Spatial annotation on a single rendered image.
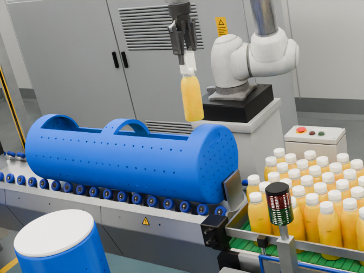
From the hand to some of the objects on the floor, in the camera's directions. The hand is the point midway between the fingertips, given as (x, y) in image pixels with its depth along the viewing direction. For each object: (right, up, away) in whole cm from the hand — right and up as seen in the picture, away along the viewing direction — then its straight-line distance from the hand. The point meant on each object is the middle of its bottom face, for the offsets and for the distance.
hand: (187, 63), depth 200 cm
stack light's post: (+48, -151, +2) cm, 159 cm away
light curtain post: (-68, -110, +160) cm, 205 cm away
